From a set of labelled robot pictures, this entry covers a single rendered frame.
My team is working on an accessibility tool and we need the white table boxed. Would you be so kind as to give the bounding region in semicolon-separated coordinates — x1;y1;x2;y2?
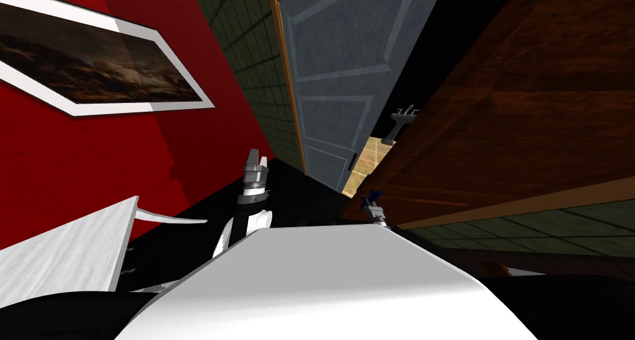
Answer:
0;195;209;310

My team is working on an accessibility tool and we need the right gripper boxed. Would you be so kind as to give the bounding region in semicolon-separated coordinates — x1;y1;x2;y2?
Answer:
360;189;388;222

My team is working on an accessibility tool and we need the white-framed dark landscape picture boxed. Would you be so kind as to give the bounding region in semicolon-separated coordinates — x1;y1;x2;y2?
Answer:
0;0;216;118

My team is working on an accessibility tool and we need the white pedestal sink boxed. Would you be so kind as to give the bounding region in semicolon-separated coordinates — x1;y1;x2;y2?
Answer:
380;104;420;146

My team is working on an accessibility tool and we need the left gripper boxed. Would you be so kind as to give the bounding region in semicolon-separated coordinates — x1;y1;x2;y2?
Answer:
242;148;270;183

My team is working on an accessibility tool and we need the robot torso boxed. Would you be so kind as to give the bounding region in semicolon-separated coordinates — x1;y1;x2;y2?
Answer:
115;223;540;340

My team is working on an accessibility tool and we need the blue-grey panelled door leaf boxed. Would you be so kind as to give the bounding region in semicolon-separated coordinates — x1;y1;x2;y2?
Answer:
275;0;447;192

